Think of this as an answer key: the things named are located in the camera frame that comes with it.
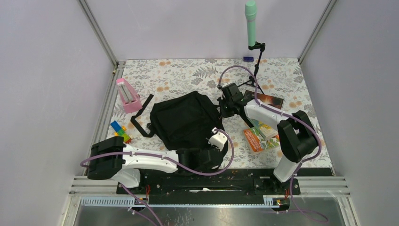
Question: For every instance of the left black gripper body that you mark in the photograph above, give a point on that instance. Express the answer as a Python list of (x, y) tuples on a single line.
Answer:
[(211, 145)]

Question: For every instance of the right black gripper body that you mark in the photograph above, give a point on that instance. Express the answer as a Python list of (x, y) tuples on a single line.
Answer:
[(226, 109)]

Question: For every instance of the black fabric student bag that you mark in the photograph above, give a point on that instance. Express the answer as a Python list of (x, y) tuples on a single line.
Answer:
[(183, 122)]

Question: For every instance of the dark cover book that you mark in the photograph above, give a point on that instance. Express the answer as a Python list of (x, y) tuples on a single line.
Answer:
[(271, 100)]

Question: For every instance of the yellow green children book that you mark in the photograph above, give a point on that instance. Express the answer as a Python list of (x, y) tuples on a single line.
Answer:
[(262, 130)]

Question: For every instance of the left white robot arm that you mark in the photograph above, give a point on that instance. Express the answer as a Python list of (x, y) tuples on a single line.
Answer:
[(121, 162)]

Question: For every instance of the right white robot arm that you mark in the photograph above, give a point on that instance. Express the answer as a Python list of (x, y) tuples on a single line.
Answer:
[(297, 136)]

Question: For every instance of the floral table mat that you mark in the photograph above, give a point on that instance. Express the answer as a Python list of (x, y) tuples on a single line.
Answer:
[(166, 79)]

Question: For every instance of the small blue box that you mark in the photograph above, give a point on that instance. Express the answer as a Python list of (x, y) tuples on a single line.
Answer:
[(248, 59)]

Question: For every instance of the orange cover booklet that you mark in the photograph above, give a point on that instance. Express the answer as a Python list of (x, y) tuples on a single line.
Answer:
[(258, 144)]

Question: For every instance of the black microphone tripod stand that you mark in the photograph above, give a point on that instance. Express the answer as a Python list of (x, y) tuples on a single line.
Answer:
[(251, 82)]

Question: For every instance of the colourful toy block train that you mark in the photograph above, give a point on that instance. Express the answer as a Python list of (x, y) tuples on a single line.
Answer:
[(121, 131)]

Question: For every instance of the pink metronome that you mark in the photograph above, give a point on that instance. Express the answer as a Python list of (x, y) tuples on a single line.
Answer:
[(130, 98)]

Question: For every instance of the green microphone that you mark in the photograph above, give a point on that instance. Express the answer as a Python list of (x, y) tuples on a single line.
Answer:
[(250, 14)]

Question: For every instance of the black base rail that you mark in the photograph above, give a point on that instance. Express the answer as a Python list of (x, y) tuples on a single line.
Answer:
[(234, 186)]

